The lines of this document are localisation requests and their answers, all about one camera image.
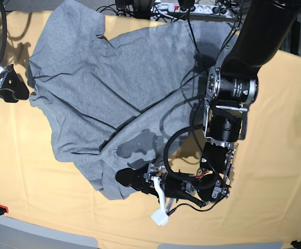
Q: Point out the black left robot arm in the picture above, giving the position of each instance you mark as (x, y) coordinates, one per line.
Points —
(232, 88)

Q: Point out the yellow table cloth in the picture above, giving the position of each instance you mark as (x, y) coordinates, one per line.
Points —
(264, 205)

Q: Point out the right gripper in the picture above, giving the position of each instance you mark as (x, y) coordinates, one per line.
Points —
(12, 89)

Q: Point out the white power strip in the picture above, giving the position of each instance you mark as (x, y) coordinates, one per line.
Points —
(226, 9)

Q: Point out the grey t-shirt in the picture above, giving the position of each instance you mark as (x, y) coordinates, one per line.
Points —
(113, 104)

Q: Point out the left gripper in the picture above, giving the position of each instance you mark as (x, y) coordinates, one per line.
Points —
(140, 180)

